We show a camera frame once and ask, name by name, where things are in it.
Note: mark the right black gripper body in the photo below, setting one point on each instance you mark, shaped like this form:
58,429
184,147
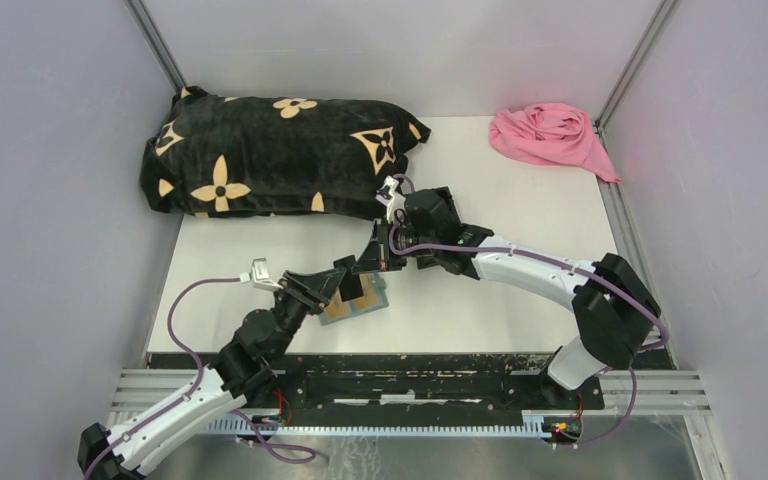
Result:
388,259

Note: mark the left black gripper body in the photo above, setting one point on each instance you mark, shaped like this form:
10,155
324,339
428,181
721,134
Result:
312,298

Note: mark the gold credit card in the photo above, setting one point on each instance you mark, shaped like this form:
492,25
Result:
337,309
375,294

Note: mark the green card holder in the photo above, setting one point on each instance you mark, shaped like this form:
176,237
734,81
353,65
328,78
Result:
355,314

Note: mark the black credit card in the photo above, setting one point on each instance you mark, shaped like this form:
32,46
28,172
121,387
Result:
351,286

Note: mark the black card box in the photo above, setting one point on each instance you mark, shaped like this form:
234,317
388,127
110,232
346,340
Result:
443,210

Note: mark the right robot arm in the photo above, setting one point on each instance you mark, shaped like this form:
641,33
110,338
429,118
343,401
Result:
616,315

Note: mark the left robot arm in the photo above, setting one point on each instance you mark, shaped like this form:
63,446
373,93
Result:
242,370

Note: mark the black floral pillow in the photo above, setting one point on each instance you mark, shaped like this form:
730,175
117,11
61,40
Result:
242,156

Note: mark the pink cloth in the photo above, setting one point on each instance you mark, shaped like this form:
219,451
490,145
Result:
551,134

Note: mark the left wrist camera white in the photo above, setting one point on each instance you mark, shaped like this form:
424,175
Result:
258,276

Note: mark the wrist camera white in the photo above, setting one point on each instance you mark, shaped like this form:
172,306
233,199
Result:
390,196
258,276

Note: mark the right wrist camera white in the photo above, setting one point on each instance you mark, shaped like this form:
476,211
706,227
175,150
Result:
390,196

